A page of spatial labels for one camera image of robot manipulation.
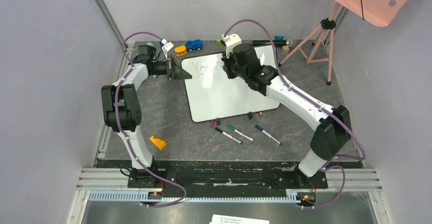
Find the blue capped marker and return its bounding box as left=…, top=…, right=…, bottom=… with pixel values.
left=255, top=124, right=282, bottom=145

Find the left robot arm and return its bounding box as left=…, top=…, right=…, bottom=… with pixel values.
left=101, top=44, right=192, bottom=188

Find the green capped marker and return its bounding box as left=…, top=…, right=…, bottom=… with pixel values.
left=226, top=125, right=254, bottom=142

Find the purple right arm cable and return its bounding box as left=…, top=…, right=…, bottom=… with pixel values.
left=223, top=19, right=367, bottom=210

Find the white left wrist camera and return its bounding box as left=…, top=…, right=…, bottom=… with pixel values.
left=160, top=39, right=174, bottom=59

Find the teal block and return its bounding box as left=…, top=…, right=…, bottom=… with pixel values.
left=274, top=35, right=284, bottom=40

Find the wooden cube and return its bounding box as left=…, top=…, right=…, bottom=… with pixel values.
left=281, top=45, right=291, bottom=54

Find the aluminium frame profile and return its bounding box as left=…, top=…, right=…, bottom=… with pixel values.
left=94, top=0, right=126, bottom=51

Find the orange wedge block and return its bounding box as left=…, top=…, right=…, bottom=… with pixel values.
left=149, top=136, right=167, bottom=150

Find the black flashlight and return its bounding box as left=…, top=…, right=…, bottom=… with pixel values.
left=252, top=39, right=296, bottom=48

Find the white paper sheet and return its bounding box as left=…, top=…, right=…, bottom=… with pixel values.
left=209, top=214, right=269, bottom=224

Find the white cable duct rail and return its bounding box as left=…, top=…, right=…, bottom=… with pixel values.
left=88, top=190, right=312, bottom=204

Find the white whiteboard with black frame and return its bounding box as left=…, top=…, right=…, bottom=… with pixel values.
left=181, top=52, right=280, bottom=123

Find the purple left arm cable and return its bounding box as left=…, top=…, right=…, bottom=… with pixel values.
left=114, top=31, right=187, bottom=209

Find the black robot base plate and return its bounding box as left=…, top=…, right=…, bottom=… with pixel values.
left=127, top=160, right=328, bottom=198

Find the black capped marker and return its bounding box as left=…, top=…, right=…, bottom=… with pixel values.
left=215, top=127, right=242, bottom=144

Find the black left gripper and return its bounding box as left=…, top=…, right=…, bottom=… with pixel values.
left=151, top=57, right=192, bottom=81

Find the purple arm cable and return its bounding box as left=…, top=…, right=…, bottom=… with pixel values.
left=223, top=19, right=367, bottom=210
left=114, top=31, right=187, bottom=209

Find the blue toy car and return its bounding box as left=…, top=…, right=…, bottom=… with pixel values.
left=185, top=39, right=203, bottom=51

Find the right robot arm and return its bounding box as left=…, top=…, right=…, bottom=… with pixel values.
left=222, top=43, right=351, bottom=187

